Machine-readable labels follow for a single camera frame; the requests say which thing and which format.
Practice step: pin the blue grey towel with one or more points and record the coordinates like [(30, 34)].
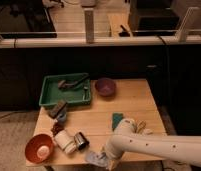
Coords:
[(97, 159)]

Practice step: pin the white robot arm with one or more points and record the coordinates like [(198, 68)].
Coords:
[(186, 149)]

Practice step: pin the purple bowl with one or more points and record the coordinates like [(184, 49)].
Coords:
[(105, 87)]

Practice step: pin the white egg in bowl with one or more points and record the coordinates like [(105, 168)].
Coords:
[(43, 152)]

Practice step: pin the red bowl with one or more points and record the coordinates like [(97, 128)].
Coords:
[(34, 144)]

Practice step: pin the green plastic tray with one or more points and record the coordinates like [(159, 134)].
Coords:
[(76, 96)]

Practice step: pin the green sponge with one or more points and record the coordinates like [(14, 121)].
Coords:
[(116, 118)]

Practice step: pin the grey brush in tray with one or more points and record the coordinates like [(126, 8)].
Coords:
[(63, 84)]

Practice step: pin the blue cup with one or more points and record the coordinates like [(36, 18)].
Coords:
[(61, 118)]

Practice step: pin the grey block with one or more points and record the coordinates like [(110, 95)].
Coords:
[(57, 108)]

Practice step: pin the small brown toy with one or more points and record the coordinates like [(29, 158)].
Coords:
[(56, 128)]

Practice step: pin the metal can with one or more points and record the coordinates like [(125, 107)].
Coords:
[(81, 141)]

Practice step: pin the white cup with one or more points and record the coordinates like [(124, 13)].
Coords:
[(65, 142)]

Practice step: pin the grey upright post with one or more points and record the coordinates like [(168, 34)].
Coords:
[(89, 25)]

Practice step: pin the angled grey bracket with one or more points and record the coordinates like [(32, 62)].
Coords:
[(186, 23)]

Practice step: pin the white horizontal rail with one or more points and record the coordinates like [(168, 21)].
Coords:
[(101, 41)]

